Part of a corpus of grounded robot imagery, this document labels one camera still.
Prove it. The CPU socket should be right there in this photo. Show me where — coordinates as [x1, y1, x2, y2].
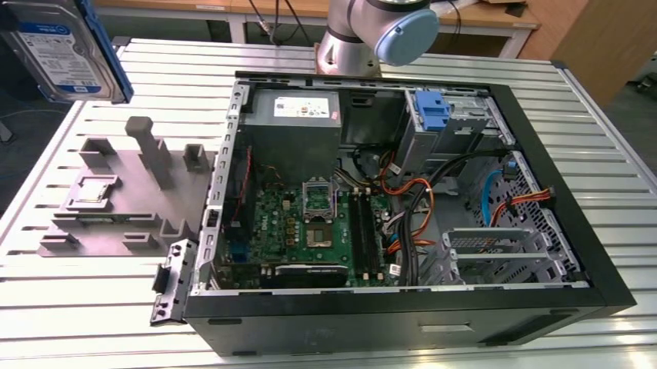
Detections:
[302, 224, 345, 251]

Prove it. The grey card retainer bracket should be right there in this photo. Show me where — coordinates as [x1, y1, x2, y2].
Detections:
[148, 238, 201, 327]

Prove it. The green motherboard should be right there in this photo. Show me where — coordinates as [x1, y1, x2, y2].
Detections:
[215, 180, 406, 289]

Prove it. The brown wooden cabinet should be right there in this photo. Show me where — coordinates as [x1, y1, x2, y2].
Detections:
[517, 0, 657, 108]

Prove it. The power wire with black plug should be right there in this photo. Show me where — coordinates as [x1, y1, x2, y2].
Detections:
[490, 185, 558, 231]

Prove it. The metal disk bay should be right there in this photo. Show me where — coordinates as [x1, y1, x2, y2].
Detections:
[440, 226, 580, 286]

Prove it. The hard disk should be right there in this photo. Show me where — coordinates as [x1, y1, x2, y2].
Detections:
[0, 0, 135, 105]

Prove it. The black graphics card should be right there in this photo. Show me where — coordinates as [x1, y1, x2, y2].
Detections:
[259, 263, 350, 289]

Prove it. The grey parts rack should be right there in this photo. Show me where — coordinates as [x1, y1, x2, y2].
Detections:
[35, 116, 221, 259]

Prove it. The black PC case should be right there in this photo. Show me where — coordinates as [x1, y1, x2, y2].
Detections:
[182, 70, 637, 357]

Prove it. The black cable bundle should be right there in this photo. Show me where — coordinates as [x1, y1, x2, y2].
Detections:
[398, 148, 509, 288]

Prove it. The metal drive cage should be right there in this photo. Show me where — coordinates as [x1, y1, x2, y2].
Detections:
[398, 88, 514, 180]

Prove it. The thin red wire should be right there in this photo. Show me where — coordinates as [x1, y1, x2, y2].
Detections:
[229, 145, 254, 228]

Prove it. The wooden desk with white frame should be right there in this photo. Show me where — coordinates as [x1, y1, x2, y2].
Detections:
[95, 0, 544, 58]

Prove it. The silver CPU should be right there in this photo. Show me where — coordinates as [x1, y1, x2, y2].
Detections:
[75, 183, 111, 203]

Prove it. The blue data wire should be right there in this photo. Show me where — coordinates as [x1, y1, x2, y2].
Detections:
[481, 151, 518, 228]

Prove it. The blue drive latch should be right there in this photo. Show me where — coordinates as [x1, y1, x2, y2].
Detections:
[414, 91, 452, 132]

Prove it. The orange red wire bundle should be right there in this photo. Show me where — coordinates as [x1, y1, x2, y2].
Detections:
[379, 151, 437, 254]

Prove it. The grey power supply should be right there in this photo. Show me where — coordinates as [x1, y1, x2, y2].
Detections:
[239, 88, 345, 189]

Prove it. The black RAM slot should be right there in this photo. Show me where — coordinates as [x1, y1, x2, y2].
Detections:
[349, 187, 371, 281]
[362, 187, 385, 281]

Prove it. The metal socket cover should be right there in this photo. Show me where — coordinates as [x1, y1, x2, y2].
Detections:
[299, 176, 339, 224]

